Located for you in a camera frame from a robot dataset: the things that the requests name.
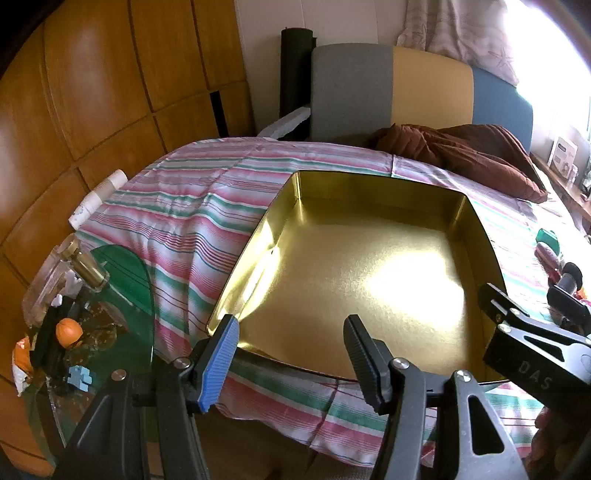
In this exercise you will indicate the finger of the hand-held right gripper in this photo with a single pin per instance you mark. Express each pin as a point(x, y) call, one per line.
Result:
point(498, 304)
point(570, 277)

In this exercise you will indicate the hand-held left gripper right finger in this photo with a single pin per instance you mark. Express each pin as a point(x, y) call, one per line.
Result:
point(364, 364)

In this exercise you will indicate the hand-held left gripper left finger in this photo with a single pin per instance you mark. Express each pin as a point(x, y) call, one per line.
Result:
point(217, 364)

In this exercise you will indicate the green plastic piece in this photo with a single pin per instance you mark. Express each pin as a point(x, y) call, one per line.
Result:
point(547, 237)

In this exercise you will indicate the gold metal tin tray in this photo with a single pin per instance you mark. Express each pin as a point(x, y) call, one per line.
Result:
point(360, 277)

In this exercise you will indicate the person's right hand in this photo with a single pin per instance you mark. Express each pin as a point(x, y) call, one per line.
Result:
point(547, 438)

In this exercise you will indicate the wooden shelf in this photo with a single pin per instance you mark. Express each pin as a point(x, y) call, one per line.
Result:
point(563, 189)

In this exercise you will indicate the green glass side table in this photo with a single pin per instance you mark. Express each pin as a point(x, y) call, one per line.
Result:
point(124, 286)

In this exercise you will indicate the white printed box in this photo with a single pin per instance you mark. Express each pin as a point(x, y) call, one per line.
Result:
point(563, 154)

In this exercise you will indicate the light blue puzzle piece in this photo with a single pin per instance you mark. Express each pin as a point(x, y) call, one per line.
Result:
point(79, 377)

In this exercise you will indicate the small orange ball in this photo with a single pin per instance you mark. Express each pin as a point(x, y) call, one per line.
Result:
point(69, 331)

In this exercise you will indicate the pink green striped bedsheet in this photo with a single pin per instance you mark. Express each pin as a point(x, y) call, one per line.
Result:
point(184, 207)

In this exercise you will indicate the brown quilted blanket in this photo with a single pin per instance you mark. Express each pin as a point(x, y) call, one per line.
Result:
point(461, 147)

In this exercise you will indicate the glass bottle with gold cap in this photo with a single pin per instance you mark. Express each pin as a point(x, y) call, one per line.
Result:
point(87, 267)

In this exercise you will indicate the black plastic object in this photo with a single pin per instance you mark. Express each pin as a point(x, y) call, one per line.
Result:
point(51, 350)

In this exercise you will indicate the orange white packet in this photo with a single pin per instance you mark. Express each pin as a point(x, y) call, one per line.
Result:
point(22, 364)

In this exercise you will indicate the white paper cup stack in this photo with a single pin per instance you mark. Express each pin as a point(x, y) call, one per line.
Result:
point(99, 198)

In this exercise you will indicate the white foam piece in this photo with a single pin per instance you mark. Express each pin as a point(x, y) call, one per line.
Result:
point(286, 124)

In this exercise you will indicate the grey yellow blue padded headboard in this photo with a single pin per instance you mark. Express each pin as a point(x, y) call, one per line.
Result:
point(351, 92)

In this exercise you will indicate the pale patterned curtain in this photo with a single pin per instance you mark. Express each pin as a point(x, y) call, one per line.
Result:
point(461, 37)

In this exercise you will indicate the wooden wardrobe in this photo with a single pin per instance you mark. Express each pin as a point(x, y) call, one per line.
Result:
point(92, 92)

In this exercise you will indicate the black rolled mat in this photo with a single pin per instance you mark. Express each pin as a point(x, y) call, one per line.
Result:
point(295, 69)

